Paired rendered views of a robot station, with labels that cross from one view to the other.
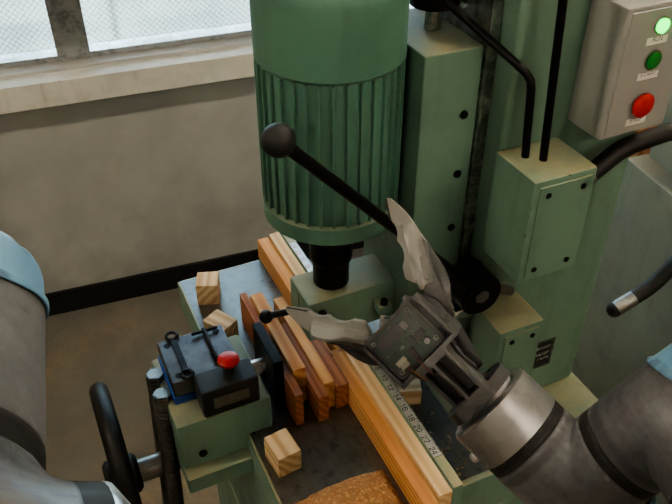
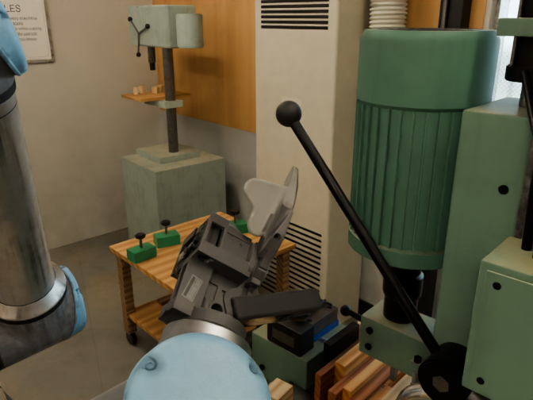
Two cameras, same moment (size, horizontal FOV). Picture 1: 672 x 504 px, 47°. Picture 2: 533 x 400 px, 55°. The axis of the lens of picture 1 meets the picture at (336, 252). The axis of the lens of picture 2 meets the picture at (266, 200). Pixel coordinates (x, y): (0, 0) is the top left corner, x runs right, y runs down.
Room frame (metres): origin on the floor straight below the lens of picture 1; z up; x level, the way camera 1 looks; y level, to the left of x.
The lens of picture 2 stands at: (0.38, -0.56, 1.52)
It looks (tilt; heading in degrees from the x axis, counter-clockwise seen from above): 20 degrees down; 67
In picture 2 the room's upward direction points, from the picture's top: straight up
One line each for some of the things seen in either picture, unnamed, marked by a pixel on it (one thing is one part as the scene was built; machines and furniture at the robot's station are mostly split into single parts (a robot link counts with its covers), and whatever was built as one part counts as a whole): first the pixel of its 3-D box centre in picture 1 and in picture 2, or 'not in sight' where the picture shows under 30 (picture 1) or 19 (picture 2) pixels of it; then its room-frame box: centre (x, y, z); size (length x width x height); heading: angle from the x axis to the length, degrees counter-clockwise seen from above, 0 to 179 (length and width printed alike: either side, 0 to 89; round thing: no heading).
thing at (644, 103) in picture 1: (643, 105); not in sight; (0.81, -0.36, 1.36); 0.03 x 0.01 x 0.03; 115
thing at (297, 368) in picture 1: (277, 345); (367, 356); (0.85, 0.09, 0.94); 0.18 x 0.02 x 0.07; 25
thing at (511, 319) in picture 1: (498, 339); not in sight; (0.78, -0.23, 1.02); 0.09 x 0.07 x 0.12; 25
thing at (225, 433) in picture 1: (212, 399); (301, 349); (0.76, 0.18, 0.91); 0.15 x 0.14 x 0.09; 25
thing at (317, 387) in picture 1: (302, 370); (358, 380); (0.81, 0.05, 0.93); 0.16 x 0.02 x 0.05; 25
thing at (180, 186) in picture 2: not in sight; (174, 144); (1.01, 2.44, 0.79); 0.62 x 0.48 x 1.58; 108
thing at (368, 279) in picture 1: (344, 300); (407, 345); (0.85, -0.01, 1.03); 0.14 x 0.07 x 0.09; 115
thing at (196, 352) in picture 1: (206, 367); (299, 317); (0.75, 0.18, 0.99); 0.13 x 0.11 x 0.06; 25
